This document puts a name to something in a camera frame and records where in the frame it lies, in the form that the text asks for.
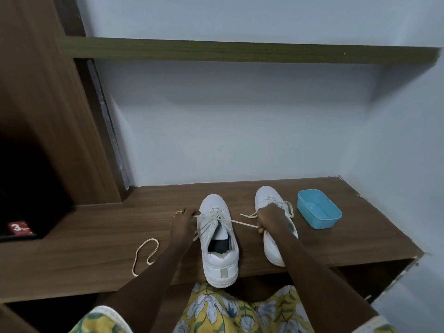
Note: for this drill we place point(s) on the person's right hand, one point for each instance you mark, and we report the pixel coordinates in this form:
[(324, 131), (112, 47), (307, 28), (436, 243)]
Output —
[(272, 218)]

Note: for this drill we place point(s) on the person's left hand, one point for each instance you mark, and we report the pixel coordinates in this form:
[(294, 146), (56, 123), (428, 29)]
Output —
[(184, 225)]

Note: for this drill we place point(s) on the white sneaker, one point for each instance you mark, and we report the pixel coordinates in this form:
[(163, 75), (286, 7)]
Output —
[(222, 273), (267, 195)]

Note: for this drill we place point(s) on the cream shoelace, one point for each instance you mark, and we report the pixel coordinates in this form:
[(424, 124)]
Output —
[(248, 215), (145, 251)]

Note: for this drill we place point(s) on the blue plastic basket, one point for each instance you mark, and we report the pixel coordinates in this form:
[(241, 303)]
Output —
[(319, 221)]

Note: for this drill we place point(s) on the person's right forearm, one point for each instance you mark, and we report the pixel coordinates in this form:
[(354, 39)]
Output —
[(322, 280)]

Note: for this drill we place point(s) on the person's left forearm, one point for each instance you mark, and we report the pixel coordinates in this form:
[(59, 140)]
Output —
[(145, 284)]

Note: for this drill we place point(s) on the wooden wall shelf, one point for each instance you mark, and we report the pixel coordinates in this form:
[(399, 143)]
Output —
[(242, 51)]

